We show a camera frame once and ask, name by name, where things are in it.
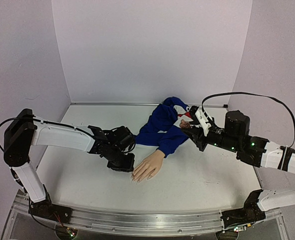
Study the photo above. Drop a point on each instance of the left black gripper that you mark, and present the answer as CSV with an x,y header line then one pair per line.
x,y
129,168

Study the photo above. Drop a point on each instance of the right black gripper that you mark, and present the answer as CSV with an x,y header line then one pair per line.
x,y
196,135

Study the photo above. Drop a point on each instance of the pink nail polish bottle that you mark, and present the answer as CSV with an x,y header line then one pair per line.
x,y
184,124

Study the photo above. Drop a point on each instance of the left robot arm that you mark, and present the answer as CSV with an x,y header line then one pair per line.
x,y
18,134

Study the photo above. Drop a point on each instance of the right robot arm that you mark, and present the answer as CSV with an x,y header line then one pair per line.
x,y
252,150

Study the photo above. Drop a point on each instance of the mannequin hand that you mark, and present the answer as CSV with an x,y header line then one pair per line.
x,y
149,167

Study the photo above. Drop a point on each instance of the blue red white jacket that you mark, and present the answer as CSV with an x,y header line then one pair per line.
x,y
162,129

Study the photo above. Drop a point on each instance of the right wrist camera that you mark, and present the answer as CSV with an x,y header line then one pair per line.
x,y
201,119

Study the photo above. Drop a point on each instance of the aluminium table front rail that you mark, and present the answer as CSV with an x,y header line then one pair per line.
x,y
44,221

